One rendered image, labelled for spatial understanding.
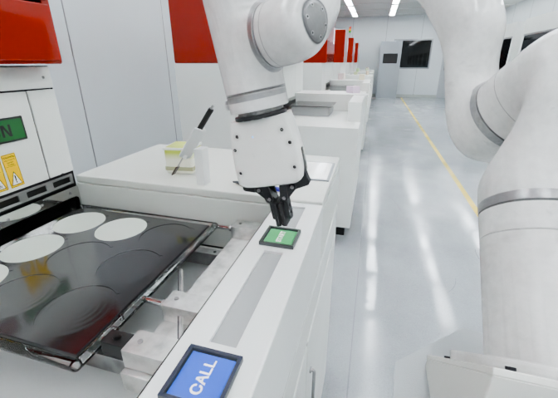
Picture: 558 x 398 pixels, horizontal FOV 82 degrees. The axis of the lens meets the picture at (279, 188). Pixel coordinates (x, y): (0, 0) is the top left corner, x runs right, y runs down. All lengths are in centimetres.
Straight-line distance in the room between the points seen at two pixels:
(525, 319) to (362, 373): 122
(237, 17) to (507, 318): 45
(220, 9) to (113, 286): 43
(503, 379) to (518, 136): 29
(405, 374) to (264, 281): 24
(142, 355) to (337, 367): 124
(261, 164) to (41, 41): 55
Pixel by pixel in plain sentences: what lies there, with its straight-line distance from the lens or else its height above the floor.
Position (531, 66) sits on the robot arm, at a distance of 53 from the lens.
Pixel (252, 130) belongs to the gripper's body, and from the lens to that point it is 45.
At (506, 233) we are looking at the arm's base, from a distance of 47.
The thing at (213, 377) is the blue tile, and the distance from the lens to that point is 34.
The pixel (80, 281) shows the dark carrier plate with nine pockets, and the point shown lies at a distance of 63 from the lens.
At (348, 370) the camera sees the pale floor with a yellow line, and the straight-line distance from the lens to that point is 161.
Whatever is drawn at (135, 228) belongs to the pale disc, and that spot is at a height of 90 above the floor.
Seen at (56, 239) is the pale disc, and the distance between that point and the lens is 78.
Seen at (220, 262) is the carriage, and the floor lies 88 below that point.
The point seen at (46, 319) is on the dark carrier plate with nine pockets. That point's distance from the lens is 57.
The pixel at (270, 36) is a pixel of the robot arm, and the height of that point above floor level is 125.
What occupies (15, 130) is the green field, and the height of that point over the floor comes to 110.
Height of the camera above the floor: 123
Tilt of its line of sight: 21 degrees down
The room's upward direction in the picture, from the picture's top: straight up
